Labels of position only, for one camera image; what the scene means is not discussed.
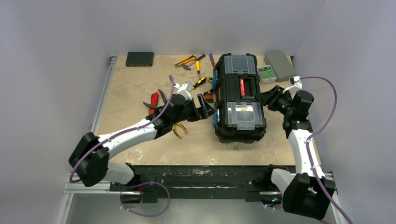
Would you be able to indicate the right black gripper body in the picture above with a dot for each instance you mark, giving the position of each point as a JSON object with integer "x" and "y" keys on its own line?
{"x": 271, "y": 98}

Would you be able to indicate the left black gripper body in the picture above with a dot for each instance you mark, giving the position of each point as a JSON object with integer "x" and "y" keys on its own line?
{"x": 191, "y": 113}

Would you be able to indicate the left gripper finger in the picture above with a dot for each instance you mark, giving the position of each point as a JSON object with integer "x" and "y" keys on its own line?
{"x": 206, "y": 114}
{"x": 204, "y": 105}

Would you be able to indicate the black tool box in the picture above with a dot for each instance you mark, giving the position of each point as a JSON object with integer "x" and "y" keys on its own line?
{"x": 239, "y": 115}

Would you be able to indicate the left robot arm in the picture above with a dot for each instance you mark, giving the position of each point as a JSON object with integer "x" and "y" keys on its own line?
{"x": 91, "y": 157}

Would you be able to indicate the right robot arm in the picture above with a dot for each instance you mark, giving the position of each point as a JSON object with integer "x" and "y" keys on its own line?
{"x": 305, "y": 193}

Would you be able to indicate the green labelled small box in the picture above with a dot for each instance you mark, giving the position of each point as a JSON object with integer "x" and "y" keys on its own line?
{"x": 266, "y": 74}

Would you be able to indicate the yellow black long screwdriver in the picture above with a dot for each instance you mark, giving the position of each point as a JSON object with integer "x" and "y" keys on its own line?
{"x": 199, "y": 82}

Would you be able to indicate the grey plastic case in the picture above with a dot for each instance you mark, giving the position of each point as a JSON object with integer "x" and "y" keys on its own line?
{"x": 280, "y": 64}

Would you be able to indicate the yellow screwdriver top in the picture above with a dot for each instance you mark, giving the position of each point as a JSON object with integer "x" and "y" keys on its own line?
{"x": 197, "y": 63}

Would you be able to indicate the wire brush yellow handle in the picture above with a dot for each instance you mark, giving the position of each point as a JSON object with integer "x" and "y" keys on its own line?
{"x": 208, "y": 96}

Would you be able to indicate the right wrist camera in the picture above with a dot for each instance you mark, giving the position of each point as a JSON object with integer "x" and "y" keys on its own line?
{"x": 295, "y": 85}

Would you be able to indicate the red handled cutter pliers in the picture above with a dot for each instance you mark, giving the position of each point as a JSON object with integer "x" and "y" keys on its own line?
{"x": 153, "y": 103}

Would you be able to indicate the yellow handled pliers top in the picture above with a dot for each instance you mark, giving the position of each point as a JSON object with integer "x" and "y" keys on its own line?
{"x": 184, "y": 61}

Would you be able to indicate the black network switch box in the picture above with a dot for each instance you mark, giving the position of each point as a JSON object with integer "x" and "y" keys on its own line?
{"x": 139, "y": 59}

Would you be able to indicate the aluminium frame rail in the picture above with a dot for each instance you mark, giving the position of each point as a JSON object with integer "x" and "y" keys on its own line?
{"x": 194, "y": 182}

